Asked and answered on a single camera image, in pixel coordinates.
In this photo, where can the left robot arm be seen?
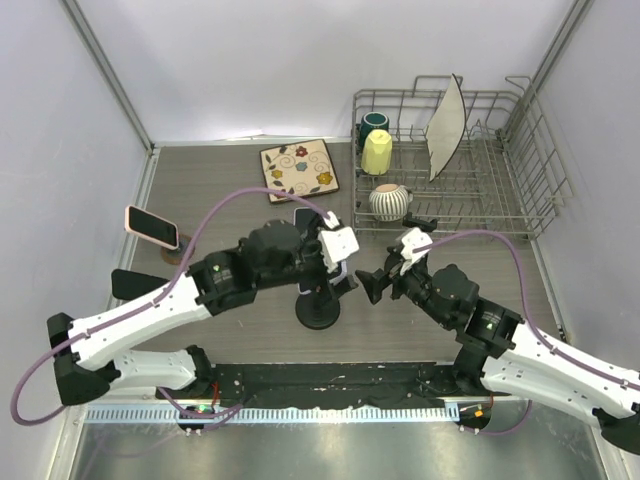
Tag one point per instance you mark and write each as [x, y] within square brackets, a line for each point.
[95, 355]

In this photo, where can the white curved plate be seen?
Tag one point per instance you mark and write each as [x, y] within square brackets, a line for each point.
[446, 128]

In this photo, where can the black mounting base plate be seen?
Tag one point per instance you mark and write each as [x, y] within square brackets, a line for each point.
[331, 386]

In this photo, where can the floral square plate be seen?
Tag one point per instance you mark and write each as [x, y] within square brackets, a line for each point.
[304, 169]

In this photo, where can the yellow faceted cup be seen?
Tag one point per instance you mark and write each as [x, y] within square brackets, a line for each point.
[377, 152]

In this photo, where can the white cable duct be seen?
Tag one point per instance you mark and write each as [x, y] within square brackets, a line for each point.
[165, 414]

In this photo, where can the metal dish rack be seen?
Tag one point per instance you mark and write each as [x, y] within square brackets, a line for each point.
[506, 174]

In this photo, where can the lavender case phone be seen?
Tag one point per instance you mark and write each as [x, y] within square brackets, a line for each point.
[303, 218]

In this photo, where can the white phone stand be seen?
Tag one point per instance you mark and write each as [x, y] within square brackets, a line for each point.
[340, 275]

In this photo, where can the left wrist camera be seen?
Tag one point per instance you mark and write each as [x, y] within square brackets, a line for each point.
[338, 242]

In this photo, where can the wooden base phone stand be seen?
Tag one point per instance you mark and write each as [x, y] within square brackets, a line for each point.
[175, 256]

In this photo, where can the dark green mug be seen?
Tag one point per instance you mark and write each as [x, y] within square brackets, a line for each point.
[369, 122]

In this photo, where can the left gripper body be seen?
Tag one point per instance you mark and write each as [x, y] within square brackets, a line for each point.
[313, 269]

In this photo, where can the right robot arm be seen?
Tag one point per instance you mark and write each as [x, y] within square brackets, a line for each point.
[501, 352]

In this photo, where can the striped round mug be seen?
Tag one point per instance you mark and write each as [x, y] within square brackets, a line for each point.
[390, 202]

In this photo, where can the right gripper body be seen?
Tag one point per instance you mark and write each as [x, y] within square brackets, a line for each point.
[415, 284]

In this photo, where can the black phone stand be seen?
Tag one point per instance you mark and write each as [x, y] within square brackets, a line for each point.
[409, 221]
[319, 309]

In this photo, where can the black phone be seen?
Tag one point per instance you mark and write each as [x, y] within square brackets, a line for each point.
[129, 285]

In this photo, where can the pink case phone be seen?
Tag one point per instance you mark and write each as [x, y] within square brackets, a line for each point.
[151, 227]

